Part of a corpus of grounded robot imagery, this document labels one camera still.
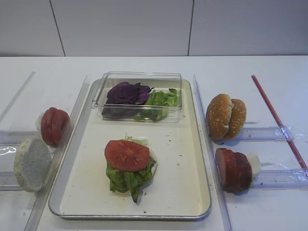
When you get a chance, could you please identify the green lettuce in container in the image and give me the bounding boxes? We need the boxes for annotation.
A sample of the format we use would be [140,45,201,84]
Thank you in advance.
[134,89,178,122]

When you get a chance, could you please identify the bottom bun under lettuce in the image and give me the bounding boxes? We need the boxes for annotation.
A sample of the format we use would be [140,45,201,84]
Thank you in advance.
[107,141,159,197]

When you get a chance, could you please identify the green lettuce leaf on bun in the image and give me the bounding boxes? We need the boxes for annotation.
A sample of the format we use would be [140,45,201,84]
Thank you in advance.
[105,135,157,204]

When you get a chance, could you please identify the front meat patty slice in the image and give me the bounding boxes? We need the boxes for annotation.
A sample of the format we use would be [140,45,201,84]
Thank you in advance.
[215,148,236,188]

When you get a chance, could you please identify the rear meat patty slices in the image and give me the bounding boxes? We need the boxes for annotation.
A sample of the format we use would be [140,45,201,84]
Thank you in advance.
[227,152,252,193]

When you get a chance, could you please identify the white cheese piece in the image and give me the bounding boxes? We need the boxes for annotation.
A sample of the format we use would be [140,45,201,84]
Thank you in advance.
[246,153,261,180]

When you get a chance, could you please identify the purple cabbage leaves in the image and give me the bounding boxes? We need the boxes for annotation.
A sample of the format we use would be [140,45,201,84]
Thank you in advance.
[102,82,152,119]

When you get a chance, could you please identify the clear plastic container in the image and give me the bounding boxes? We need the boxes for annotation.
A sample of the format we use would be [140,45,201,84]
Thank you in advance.
[93,71,182,123]

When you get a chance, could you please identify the left sesame bun top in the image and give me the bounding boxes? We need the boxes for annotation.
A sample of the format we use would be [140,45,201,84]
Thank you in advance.
[205,93,233,139]

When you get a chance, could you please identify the sesame bun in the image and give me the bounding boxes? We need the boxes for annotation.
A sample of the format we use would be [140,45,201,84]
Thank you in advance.
[205,93,233,139]
[223,99,246,140]

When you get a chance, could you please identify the cream metal tray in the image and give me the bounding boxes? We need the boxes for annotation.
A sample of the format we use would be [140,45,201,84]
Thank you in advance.
[49,80,211,220]

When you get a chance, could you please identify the right sesame bun top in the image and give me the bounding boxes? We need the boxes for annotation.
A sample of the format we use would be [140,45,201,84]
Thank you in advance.
[223,99,246,140]

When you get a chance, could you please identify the clear holder upper right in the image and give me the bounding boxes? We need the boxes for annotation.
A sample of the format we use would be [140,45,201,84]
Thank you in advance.
[233,127,294,141]

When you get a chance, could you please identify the clear holder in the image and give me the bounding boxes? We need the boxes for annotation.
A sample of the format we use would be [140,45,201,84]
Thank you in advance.
[250,169,308,190]
[0,131,39,145]
[233,127,294,141]

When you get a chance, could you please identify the white end piece behind tomatoes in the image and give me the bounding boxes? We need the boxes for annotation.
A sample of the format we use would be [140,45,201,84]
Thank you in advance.
[35,113,44,133]

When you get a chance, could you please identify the white bun half left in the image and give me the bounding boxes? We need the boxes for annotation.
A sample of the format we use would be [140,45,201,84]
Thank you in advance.
[13,138,51,193]

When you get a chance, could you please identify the clear holder lower right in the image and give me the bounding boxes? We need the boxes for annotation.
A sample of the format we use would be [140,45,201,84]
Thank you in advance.
[250,169,308,190]

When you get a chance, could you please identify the clear holder upper left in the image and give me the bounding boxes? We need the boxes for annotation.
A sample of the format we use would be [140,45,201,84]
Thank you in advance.
[0,131,39,145]

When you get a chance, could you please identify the clear rail far left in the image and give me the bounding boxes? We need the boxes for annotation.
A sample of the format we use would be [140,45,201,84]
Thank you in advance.
[0,71,36,122]

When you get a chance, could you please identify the clear rail right of tray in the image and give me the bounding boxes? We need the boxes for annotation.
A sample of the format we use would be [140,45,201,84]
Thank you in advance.
[192,74,232,231]

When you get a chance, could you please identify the clear rail of tray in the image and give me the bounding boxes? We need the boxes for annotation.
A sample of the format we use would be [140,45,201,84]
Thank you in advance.
[192,74,232,231]
[24,76,90,231]

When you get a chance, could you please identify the clear rail left of tray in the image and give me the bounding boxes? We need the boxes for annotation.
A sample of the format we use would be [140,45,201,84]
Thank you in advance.
[24,76,90,231]

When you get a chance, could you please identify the red plastic rail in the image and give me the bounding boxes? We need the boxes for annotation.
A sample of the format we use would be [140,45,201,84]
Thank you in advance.
[251,75,308,176]

